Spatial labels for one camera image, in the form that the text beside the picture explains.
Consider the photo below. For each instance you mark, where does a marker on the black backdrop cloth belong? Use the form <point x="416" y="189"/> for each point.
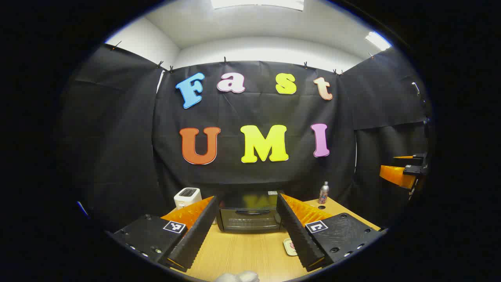
<point x="117" y="137"/>

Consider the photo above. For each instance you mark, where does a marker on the cream square plate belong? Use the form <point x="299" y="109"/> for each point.
<point x="289" y="250"/>

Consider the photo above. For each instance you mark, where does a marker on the ceiling light panel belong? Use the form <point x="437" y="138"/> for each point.
<point x="377" y="40"/>
<point x="256" y="4"/>

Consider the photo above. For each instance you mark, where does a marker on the black electric oven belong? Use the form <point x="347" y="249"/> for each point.
<point x="248" y="219"/>

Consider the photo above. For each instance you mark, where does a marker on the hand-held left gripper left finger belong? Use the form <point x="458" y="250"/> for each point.
<point x="197" y="231"/>

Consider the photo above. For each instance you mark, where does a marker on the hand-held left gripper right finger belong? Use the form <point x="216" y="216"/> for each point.
<point x="293" y="231"/>

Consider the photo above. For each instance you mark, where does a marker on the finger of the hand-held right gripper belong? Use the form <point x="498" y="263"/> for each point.
<point x="397" y="175"/>
<point x="403" y="157"/>

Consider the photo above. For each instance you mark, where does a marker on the white toaster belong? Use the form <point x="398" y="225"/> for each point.
<point x="187" y="197"/>

